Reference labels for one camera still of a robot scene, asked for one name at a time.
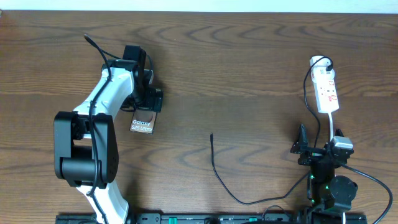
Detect white power strip cord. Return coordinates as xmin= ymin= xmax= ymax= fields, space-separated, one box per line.
xmin=328 ymin=112 xmax=335 ymax=142

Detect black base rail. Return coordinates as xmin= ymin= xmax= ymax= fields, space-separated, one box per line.
xmin=55 ymin=213 xmax=368 ymax=224

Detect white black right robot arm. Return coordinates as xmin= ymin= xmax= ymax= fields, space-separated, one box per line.
xmin=290 ymin=125 xmax=358 ymax=223

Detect white power strip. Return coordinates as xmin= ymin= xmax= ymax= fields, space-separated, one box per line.
xmin=310 ymin=55 xmax=339 ymax=114

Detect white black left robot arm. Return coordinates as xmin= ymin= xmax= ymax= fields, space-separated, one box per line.
xmin=53 ymin=45 xmax=164 ymax=223

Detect Galaxy S25 Ultra smartphone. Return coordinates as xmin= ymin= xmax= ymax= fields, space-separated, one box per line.
xmin=129 ymin=110 xmax=157 ymax=134

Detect black charging cable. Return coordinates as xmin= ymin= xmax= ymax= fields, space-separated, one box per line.
xmin=210 ymin=55 xmax=334 ymax=206

